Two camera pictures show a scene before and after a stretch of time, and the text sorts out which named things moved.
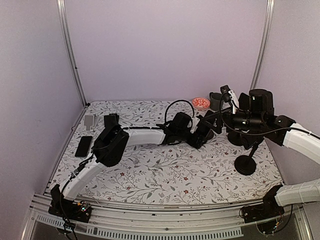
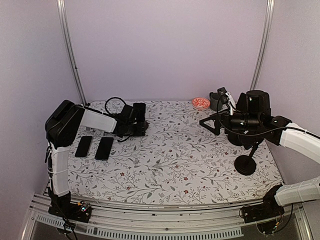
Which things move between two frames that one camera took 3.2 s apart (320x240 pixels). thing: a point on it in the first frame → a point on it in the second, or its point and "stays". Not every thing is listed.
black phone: (203, 129) → (139, 110)
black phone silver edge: (84, 146) stays
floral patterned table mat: (217, 170) stays
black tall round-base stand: (245, 164) stays
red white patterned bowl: (201, 104) stays
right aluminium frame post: (264, 47) stays
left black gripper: (193, 144) → (126, 135)
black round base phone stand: (210, 134) → (146, 125)
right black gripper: (218, 129) stays
